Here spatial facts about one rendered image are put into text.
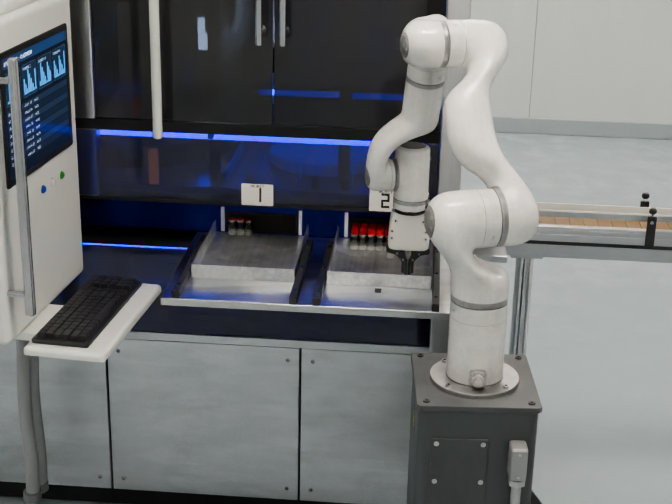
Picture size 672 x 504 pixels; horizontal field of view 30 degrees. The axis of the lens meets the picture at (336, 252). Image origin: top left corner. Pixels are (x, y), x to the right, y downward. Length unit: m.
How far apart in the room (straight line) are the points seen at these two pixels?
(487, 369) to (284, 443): 1.12
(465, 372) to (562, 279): 3.05
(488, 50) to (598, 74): 5.33
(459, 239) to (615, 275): 3.30
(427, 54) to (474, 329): 0.58
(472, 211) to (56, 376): 1.58
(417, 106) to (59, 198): 0.95
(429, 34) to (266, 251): 0.93
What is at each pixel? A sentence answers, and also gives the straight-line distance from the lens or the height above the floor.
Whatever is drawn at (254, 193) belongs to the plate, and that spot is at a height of 1.02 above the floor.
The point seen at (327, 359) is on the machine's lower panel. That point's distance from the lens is 3.49.
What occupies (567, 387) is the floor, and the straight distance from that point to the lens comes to 4.68.
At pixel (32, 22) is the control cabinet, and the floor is 1.51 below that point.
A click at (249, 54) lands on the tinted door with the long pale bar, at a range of 3.26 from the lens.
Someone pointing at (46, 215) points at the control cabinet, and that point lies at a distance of 3.16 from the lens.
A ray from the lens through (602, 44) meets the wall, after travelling 7.95.
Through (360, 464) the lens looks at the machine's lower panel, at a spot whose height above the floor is 0.22.
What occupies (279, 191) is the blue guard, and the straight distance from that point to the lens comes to 3.33.
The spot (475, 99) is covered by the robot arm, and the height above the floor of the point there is 1.45.
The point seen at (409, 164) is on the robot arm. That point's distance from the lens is 2.99.
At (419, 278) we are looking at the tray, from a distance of 3.10.
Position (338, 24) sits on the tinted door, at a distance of 3.21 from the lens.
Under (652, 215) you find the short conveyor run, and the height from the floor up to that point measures 0.98.
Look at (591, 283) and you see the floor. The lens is 5.65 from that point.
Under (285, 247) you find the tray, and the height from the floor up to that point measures 0.88.
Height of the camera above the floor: 2.05
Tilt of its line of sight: 21 degrees down
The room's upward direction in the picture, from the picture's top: 1 degrees clockwise
